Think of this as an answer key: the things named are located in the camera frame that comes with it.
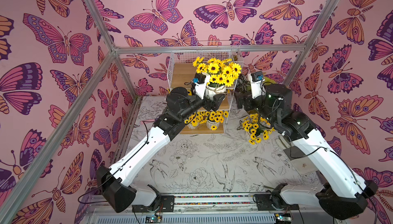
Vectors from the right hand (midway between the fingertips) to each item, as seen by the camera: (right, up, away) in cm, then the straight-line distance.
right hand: (248, 87), depth 64 cm
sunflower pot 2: (-11, -14, +26) cm, 32 cm away
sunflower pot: (-23, -15, +24) cm, 36 cm away
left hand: (-12, 0, -3) cm, 12 cm away
